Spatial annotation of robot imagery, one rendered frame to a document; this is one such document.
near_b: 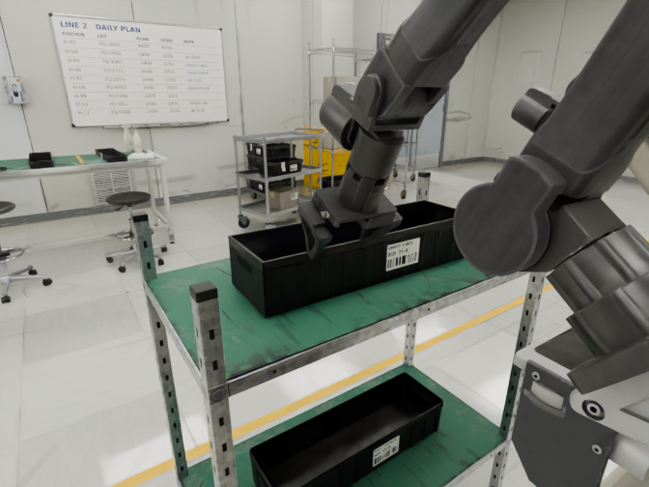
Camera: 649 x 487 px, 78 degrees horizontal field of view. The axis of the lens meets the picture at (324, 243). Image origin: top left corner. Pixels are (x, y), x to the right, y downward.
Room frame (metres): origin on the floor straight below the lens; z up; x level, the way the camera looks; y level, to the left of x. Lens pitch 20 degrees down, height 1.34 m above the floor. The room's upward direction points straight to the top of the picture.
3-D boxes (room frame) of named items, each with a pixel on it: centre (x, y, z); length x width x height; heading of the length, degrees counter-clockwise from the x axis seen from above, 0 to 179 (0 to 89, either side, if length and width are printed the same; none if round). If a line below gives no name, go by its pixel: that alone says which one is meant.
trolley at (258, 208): (4.23, 0.44, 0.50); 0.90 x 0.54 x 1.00; 138
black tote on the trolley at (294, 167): (4.21, 0.46, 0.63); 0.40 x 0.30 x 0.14; 138
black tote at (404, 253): (0.88, -0.09, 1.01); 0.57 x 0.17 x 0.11; 123
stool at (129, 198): (3.21, 1.58, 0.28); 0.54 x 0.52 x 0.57; 57
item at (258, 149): (5.26, 0.69, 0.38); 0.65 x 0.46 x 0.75; 37
